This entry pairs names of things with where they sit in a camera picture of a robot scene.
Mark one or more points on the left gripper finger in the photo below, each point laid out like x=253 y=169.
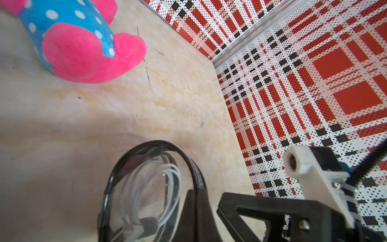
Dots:
x=197 y=222

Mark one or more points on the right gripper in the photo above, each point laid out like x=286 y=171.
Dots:
x=312 y=221

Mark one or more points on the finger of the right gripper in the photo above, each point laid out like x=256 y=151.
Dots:
x=233 y=207

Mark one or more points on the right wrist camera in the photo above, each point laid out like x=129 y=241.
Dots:
x=321 y=178

